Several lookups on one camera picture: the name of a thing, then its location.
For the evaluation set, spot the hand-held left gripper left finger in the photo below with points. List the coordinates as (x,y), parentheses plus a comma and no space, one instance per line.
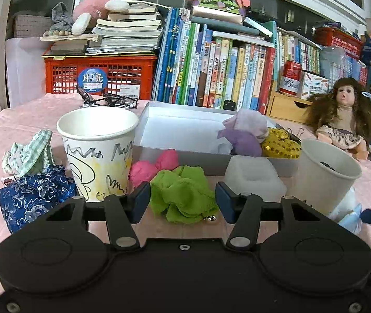
(141,200)

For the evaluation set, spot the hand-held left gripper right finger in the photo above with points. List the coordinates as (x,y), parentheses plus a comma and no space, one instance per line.
(224,202)

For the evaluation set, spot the blue face mask pack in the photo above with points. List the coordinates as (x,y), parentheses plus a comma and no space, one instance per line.
(350,218)

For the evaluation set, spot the pink scrunchie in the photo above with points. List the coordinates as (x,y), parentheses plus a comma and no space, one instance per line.
(143,172)

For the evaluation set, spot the white scrunchie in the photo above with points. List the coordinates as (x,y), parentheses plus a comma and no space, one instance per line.
(254,184)

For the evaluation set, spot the green scrunchie with bell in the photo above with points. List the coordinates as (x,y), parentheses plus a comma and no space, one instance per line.
(179,195)

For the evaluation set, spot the white paper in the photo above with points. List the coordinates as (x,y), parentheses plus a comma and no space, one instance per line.
(224,146)

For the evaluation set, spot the gold sequin pouch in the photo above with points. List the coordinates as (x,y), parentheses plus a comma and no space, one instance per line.
(281,150)
(278,133)

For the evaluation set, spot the grey cardboard box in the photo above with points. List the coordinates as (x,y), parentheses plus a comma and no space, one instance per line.
(179,127)

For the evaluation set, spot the white fluffy sock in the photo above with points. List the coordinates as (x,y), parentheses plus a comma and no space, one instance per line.
(247,120)

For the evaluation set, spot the blue patterned fabric pouch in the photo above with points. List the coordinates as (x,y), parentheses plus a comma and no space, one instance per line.
(32,199)

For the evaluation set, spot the green checkered cloth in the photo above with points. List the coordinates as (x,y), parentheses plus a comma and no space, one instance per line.
(29,156)

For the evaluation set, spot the paper cup with black scribble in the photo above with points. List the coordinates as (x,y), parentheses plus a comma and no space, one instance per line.
(97,156)

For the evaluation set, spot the paper cup with blue scribble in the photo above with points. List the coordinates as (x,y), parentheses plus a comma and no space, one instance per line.
(316,189)

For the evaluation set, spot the small black object in cup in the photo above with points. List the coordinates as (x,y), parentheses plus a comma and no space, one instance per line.
(327,166)

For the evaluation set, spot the small black box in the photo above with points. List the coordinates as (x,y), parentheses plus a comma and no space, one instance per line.
(229,105)

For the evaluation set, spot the black binder clips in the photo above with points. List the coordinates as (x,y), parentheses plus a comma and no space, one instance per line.
(296,134)

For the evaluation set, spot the wooden drawer box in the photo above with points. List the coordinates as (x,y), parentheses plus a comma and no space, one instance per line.
(286,107)

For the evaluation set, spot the brown-haired doll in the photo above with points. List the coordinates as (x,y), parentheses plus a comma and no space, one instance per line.
(345,94)

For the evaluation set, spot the row of upright books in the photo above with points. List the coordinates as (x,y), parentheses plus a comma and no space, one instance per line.
(205,71)

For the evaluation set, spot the red beer can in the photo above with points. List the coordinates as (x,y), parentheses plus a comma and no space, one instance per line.
(290,78)

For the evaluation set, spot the white carton with coloured print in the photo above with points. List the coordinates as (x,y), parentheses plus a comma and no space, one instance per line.
(314,84)

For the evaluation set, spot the red plastic basket with sticker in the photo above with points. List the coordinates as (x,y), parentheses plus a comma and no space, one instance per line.
(61,75)

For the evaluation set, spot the row of slim colourful books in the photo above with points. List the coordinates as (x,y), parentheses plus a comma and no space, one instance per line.
(303,55)

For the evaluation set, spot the stack of lying books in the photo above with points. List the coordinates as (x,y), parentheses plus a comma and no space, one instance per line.
(126,29)

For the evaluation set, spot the white translucent storage bin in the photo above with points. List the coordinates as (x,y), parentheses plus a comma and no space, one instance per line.
(22,71)

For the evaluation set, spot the small red plastic basket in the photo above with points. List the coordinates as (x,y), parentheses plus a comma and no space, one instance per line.
(338,40)

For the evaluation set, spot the pink plush rabbit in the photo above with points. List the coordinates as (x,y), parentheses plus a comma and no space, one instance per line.
(91,6)

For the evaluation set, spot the grey cloth toy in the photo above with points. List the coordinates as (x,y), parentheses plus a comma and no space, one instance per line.
(61,16)

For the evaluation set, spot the grey grid-pattern box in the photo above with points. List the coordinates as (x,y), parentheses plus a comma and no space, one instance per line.
(30,26)

